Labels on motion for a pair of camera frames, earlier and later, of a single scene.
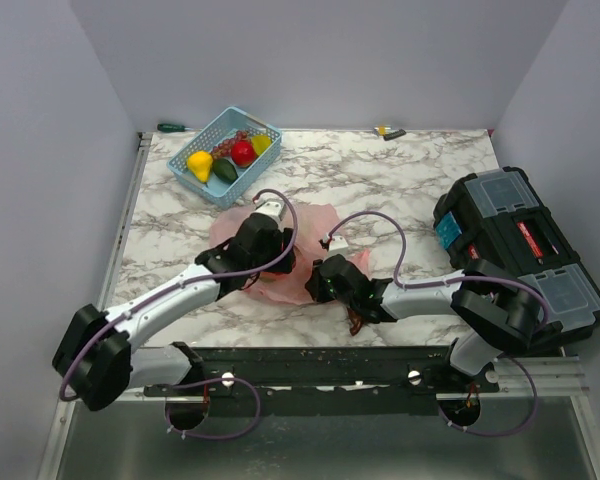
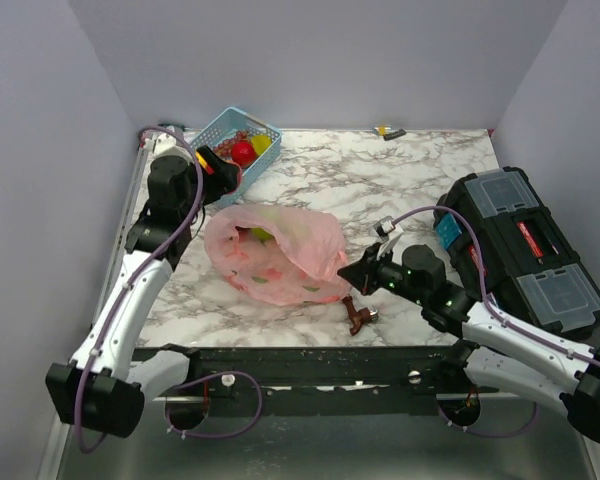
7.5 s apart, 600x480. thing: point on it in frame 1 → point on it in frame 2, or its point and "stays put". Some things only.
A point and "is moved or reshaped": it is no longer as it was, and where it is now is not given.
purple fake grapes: [224, 148] stays put
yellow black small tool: [388, 132] stays put
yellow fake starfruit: [260, 143] stays put
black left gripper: [283, 243] → [223, 181]
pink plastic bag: [316, 222] is moved or reshaped
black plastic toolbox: [497, 214] stays put
